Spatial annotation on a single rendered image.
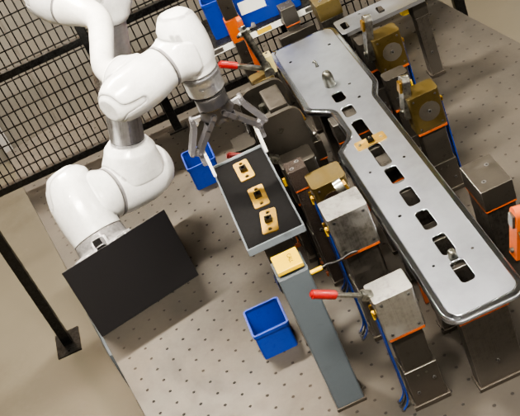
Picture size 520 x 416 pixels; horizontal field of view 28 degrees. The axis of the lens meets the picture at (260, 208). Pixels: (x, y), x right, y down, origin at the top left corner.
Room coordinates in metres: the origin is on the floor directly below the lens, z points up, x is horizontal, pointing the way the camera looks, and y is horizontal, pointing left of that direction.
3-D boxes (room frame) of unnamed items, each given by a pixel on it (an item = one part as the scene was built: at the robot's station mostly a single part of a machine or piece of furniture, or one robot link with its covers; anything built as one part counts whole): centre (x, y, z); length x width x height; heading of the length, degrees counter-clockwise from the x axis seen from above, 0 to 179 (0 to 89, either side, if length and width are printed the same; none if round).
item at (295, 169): (2.11, -0.12, 0.90); 0.05 x 0.05 x 0.40; 1
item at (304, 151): (2.17, -0.12, 0.89); 0.12 x 0.07 x 0.38; 91
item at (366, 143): (2.20, -0.33, 1.01); 0.08 x 0.04 x 0.01; 91
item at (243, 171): (2.08, 0.00, 1.17); 0.08 x 0.04 x 0.01; 2
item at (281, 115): (2.30, -0.13, 0.94); 0.18 x 0.13 x 0.49; 1
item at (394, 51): (2.62, -0.55, 0.87); 0.12 x 0.07 x 0.35; 91
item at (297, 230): (1.97, 0.00, 1.16); 0.37 x 0.14 x 0.02; 1
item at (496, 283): (2.18, -0.34, 1.00); 1.38 x 0.22 x 0.02; 1
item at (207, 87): (2.08, 0.00, 1.43); 0.09 x 0.09 x 0.06
